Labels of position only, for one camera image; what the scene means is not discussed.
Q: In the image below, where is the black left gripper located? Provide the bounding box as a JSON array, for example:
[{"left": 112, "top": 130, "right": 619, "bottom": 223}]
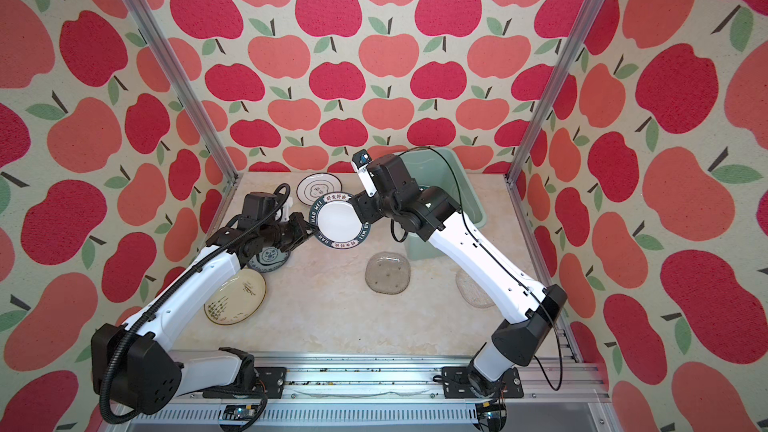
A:
[{"left": 261, "top": 212, "right": 321, "bottom": 251}]

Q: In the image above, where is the green rim plate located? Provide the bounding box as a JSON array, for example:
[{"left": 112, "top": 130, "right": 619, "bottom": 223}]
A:
[{"left": 309, "top": 192, "right": 371, "bottom": 250}]

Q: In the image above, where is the white plate blue rim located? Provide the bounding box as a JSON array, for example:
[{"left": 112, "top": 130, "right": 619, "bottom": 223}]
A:
[{"left": 296, "top": 172, "right": 343, "bottom": 206}]

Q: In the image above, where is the cream plate brown rim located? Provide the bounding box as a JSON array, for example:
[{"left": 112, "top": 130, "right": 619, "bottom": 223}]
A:
[{"left": 203, "top": 269, "right": 267, "bottom": 326}]

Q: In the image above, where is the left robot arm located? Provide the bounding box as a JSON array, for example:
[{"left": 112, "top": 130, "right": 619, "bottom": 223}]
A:
[{"left": 91, "top": 183, "right": 317, "bottom": 425}]

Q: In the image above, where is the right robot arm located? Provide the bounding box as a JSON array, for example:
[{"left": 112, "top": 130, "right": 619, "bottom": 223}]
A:
[{"left": 350, "top": 149, "right": 567, "bottom": 398}]

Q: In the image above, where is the mint green plastic bin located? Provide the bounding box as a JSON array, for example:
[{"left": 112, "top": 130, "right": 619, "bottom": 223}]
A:
[{"left": 401, "top": 148, "right": 487, "bottom": 228}]

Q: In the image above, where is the blue floral patterned plate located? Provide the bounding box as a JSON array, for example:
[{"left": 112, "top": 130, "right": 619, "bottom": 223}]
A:
[{"left": 247, "top": 247, "right": 291, "bottom": 273}]

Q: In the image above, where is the clear glass square plate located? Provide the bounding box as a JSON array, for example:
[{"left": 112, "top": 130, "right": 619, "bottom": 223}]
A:
[{"left": 364, "top": 252, "right": 411, "bottom": 295}]

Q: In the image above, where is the clear glass round plate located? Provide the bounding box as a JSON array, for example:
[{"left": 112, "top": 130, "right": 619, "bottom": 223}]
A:
[{"left": 455, "top": 270, "right": 495, "bottom": 309}]

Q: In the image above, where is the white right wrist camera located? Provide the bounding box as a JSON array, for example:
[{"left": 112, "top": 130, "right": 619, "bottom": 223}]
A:
[{"left": 351, "top": 149, "right": 377, "bottom": 197}]

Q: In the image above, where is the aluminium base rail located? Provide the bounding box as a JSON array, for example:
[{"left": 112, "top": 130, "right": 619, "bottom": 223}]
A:
[{"left": 115, "top": 351, "right": 620, "bottom": 431}]

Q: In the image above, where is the aluminium corner post right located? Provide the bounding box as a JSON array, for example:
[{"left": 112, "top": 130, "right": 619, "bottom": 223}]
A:
[{"left": 505, "top": 0, "right": 605, "bottom": 190}]

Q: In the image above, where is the aluminium corner post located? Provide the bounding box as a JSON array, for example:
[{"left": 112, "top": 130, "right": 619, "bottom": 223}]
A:
[
  {"left": 122, "top": 0, "right": 239, "bottom": 186},
  {"left": 505, "top": 0, "right": 605, "bottom": 190}
]

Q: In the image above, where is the aluminium corner post left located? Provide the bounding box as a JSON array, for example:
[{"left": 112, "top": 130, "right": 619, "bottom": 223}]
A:
[{"left": 122, "top": 0, "right": 239, "bottom": 186}]

